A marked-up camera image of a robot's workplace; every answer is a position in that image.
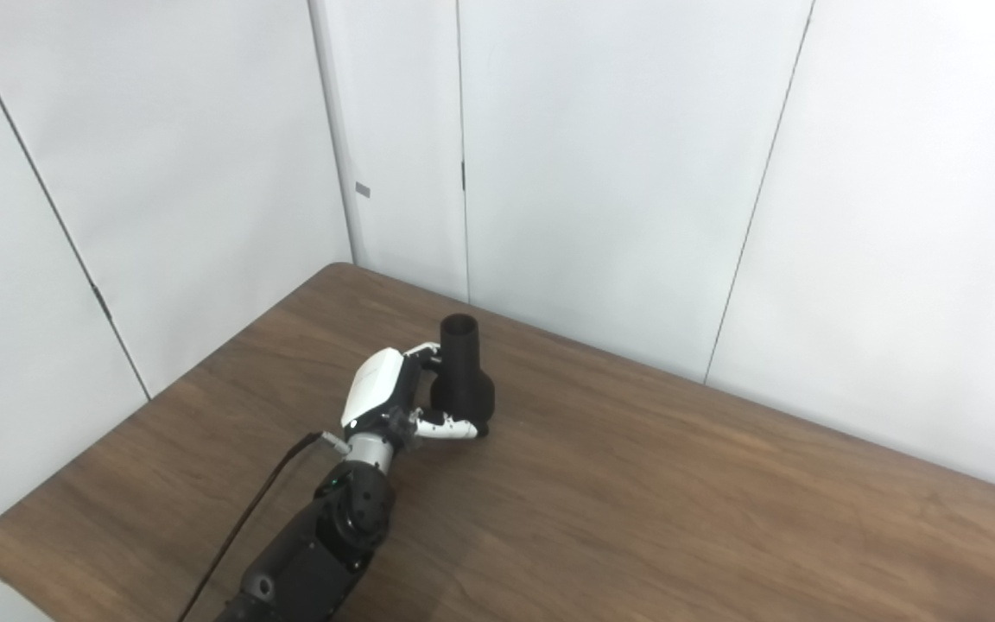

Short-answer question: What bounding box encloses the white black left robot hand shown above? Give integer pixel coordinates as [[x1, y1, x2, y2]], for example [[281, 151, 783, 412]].
[[340, 341, 490, 454]]

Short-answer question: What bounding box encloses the black funnel-shaped nozzle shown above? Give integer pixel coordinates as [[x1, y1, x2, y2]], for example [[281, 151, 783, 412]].
[[430, 314, 497, 436]]

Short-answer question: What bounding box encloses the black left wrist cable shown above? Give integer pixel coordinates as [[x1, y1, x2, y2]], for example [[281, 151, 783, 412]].
[[176, 430, 352, 622]]

